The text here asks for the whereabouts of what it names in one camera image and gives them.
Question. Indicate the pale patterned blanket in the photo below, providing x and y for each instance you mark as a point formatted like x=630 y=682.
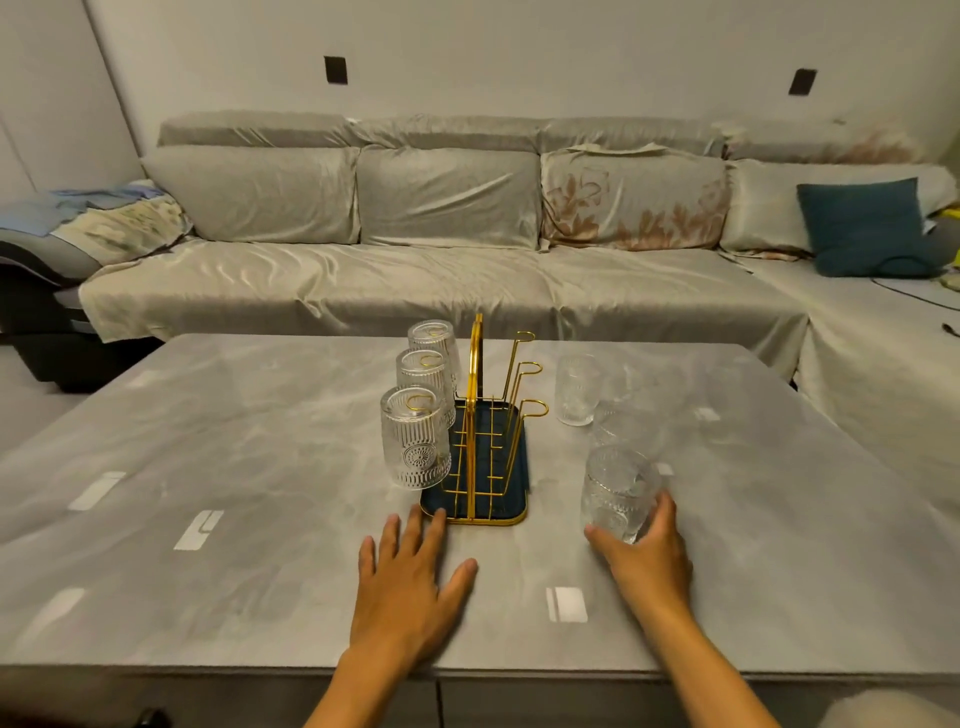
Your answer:
x=127 y=229

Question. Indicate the person's left forearm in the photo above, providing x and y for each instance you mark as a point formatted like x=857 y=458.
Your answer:
x=360 y=694

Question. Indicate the dark blue drip tray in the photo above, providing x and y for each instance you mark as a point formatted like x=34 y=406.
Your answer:
x=487 y=495

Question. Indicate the yellow object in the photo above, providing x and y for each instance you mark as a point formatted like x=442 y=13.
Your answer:
x=951 y=247

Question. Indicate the floral print back cushion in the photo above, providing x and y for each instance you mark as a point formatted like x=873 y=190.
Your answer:
x=634 y=199

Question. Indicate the clear ribbed drinking glass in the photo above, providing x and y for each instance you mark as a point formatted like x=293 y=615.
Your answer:
x=415 y=442
x=577 y=390
x=424 y=379
x=435 y=341
x=621 y=427
x=616 y=491

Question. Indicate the long grey back cushion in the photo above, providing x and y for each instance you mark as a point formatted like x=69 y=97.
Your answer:
x=765 y=206

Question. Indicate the person's right thumb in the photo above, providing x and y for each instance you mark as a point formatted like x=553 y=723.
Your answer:
x=609 y=544

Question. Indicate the person's left little finger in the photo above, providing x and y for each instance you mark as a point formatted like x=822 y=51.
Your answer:
x=367 y=556

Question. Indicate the person's left middle finger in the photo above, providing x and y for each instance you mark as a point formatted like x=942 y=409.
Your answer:
x=412 y=529

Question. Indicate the black wall socket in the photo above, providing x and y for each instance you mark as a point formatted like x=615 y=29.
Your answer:
x=802 y=82
x=335 y=69

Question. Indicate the blue cloth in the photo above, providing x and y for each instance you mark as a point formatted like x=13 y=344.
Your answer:
x=52 y=210

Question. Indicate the person's left hand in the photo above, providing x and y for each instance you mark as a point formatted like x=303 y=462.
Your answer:
x=397 y=600

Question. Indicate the plain grey back cushion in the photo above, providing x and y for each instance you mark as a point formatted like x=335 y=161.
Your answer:
x=448 y=199
x=255 y=195

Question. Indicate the grey covered corner sofa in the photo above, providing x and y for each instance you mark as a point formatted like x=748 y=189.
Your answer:
x=450 y=289

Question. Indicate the teal throw pillow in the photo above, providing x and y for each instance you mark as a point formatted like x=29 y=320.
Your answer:
x=862 y=225

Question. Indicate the person's right forearm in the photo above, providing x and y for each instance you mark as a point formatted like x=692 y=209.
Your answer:
x=701 y=671

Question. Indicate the person's left thumb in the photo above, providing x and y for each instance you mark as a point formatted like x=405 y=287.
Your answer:
x=459 y=583

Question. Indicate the person's right hand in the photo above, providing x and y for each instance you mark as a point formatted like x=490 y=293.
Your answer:
x=652 y=574

